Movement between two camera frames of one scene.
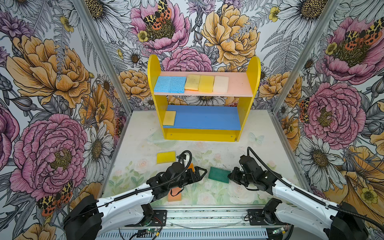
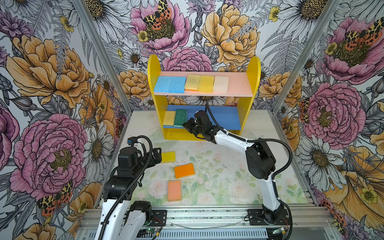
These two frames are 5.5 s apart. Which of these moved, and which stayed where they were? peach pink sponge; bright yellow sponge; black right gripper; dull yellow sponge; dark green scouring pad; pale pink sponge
Moved: dark green scouring pad; black right gripper
Stayed: bright yellow sponge; peach pink sponge; dull yellow sponge; pale pink sponge
